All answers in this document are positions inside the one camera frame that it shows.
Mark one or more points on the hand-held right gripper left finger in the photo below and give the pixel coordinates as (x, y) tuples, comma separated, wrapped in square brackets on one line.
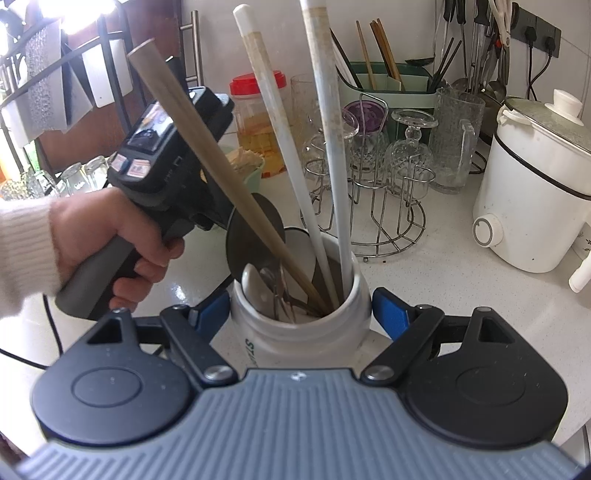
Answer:
[(214, 314)]

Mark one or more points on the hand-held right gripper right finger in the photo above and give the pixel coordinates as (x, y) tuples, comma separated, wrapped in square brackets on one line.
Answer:
[(390, 311)]

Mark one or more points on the white ceramic spoon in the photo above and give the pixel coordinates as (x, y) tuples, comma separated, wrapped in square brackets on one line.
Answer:
[(254, 286)]

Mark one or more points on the brown wooden chopstick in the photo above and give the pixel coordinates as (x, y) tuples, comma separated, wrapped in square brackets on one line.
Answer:
[(203, 138)]

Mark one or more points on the metal spoon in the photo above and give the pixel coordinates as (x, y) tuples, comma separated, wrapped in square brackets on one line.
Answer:
[(270, 277)]

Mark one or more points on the white ceramic mug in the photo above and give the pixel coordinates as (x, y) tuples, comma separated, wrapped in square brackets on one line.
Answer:
[(300, 341)]

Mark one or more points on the white patterned chopstick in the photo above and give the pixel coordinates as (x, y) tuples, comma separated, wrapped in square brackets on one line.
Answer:
[(281, 138), (333, 138)]

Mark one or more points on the person's left forearm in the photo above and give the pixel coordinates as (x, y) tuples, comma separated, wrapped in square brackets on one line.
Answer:
[(25, 254)]

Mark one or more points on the hanging kitchen utensils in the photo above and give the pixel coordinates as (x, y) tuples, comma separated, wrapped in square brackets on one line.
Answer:
[(475, 50)]

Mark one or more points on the person's left hand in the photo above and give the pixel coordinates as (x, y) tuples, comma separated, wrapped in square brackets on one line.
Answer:
[(92, 230)]

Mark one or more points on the dried noodles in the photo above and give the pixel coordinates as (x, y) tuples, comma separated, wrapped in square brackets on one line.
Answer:
[(244, 159)]

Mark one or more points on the green plastic basket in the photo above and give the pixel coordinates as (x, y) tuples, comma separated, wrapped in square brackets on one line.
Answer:
[(254, 177)]

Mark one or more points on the white plastic cutting board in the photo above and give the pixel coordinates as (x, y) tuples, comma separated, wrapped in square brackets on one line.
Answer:
[(108, 74)]

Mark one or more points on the red lid plastic jar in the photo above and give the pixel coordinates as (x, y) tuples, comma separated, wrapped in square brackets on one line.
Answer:
[(251, 110)]

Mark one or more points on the wooden cutting board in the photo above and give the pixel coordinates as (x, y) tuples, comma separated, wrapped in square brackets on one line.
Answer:
[(157, 41)]

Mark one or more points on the grey textured mat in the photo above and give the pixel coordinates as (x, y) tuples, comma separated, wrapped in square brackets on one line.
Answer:
[(51, 83)]

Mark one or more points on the tall clear glass jar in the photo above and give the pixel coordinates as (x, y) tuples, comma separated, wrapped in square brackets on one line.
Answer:
[(304, 106)]

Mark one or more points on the cluster of clear stemmed glasses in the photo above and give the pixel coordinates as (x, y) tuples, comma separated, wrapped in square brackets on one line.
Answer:
[(411, 152)]

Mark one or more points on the glass pitcher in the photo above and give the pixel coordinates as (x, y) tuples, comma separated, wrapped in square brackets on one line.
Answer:
[(455, 138)]

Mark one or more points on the white electric cooking pot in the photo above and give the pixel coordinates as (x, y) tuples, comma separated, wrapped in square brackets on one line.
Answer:
[(526, 184)]

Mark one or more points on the purple tinted glass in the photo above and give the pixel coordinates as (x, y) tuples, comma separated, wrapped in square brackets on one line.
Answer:
[(367, 115)]

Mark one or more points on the green utensil holder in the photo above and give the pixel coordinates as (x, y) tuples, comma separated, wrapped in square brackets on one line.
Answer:
[(406, 99)]

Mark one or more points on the bunch of chopsticks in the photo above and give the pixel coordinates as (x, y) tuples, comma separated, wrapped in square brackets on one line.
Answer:
[(385, 50)]

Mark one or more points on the black power strip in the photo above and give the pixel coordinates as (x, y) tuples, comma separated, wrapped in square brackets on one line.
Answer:
[(542, 23)]

